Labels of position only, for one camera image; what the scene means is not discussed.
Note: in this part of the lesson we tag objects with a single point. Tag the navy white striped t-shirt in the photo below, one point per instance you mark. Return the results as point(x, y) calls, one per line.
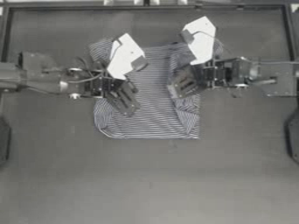
point(159, 116)

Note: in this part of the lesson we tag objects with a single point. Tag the black rounded side block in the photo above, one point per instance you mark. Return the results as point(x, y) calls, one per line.
point(292, 137)
point(4, 140)

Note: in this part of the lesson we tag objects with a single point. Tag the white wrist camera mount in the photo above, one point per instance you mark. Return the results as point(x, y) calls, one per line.
point(202, 40)
point(124, 55)

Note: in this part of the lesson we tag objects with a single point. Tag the silver frame bracket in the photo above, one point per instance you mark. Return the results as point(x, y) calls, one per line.
point(138, 2)
point(155, 2)
point(182, 2)
point(108, 2)

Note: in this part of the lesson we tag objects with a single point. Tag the black metal frame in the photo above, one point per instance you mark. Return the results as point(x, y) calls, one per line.
point(58, 6)

